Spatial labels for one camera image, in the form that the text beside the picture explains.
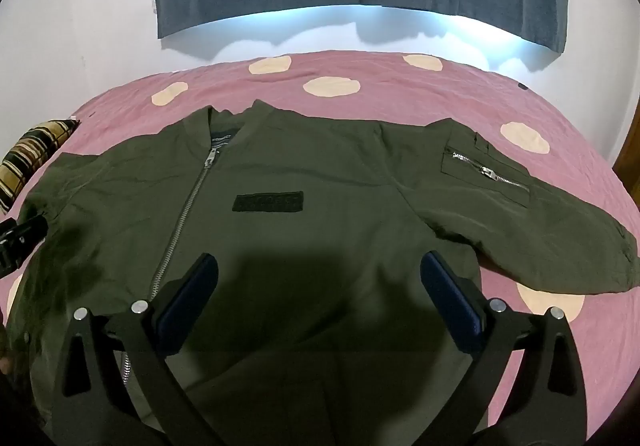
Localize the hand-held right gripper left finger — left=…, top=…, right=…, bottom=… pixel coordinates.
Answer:
left=54, top=252, right=224, bottom=446

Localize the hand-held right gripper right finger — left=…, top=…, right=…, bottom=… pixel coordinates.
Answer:
left=420, top=250, right=587, bottom=446

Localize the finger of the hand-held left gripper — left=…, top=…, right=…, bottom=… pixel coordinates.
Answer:
left=0, top=217, right=49, bottom=277

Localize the olive green zip jacket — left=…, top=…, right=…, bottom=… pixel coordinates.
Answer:
left=5, top=99, right=640, bottom=446

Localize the striped brown pillow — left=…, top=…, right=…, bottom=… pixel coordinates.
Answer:
left=0, top=119, right=81, bottom=215

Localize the pink dotted bed sheet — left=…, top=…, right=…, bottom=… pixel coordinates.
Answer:
left=0, top=50, right=630, bottom=432

